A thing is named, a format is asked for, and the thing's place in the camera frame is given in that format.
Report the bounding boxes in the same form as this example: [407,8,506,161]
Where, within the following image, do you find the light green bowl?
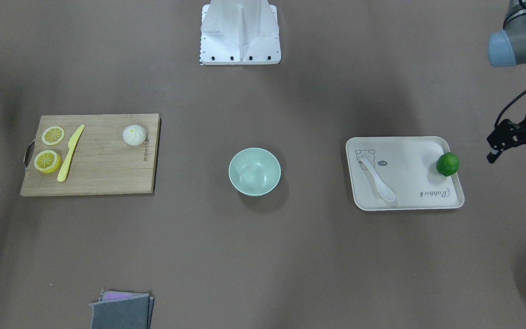
[228,147,282,196]

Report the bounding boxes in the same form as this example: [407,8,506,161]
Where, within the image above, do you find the green lime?
[436,152,461,177]

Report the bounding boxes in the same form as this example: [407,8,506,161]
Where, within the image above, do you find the beige rabbit tray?
[345,137,465,211]

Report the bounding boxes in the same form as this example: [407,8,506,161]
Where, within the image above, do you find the grey folded cloth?
[89,290,154,329]

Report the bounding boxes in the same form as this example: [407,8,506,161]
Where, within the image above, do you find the yellow plastic knife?
[57,124,85,182]

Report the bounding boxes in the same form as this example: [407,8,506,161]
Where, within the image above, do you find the lemon slice far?
[41,126,66,146]

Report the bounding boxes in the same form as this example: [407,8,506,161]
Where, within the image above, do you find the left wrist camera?
[487,119,526,163]

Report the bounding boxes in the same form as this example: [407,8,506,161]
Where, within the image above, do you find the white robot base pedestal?
[199,0,282,65]

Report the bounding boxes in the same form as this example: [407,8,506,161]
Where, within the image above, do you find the lemon half near handle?
[34,150,63,173]

